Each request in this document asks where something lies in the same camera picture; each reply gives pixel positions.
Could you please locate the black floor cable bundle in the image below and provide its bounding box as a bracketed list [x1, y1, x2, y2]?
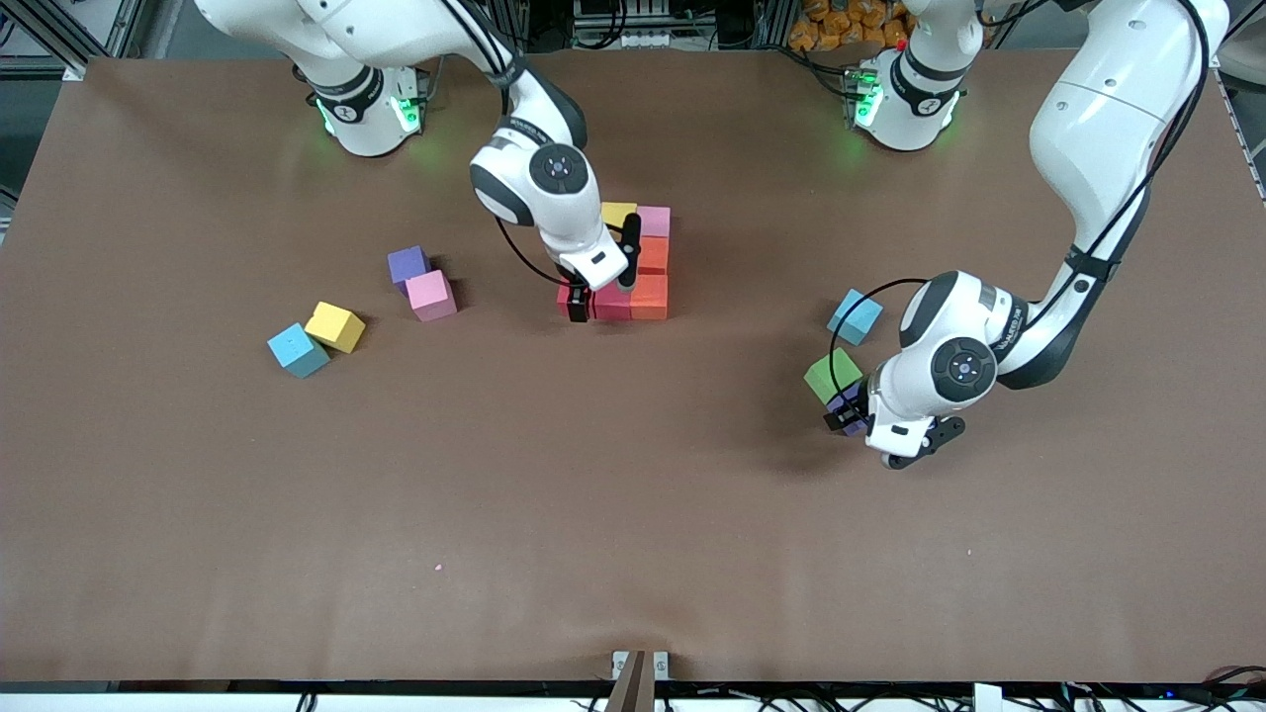
[1058, 665, 1266, 711]

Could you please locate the bag of orange items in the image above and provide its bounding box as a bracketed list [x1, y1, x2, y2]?
[788, 0, 916, 50]

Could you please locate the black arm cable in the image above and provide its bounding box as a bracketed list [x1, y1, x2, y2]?
[829, 278, 929, 399]
[494, 213, 567, 290]

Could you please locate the cyan foam cube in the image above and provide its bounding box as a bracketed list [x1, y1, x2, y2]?
[827, 289, 884, 346]
[267, 322, 332, 380]

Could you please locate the purple foam cube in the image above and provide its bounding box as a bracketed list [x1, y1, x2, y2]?
[389, 244, 434, 290]
[827, 384, 871, 438]

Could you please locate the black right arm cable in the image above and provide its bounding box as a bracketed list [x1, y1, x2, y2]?
[494, 213, 567, 290]

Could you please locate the silver mount bracket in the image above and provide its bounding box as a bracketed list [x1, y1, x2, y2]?
[605, 649, 671, 712]

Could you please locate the green foam cube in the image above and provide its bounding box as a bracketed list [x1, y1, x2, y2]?
[804, 347, 864, 405]

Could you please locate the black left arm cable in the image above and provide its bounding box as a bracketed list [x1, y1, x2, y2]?
[829, 278, 929, 399]

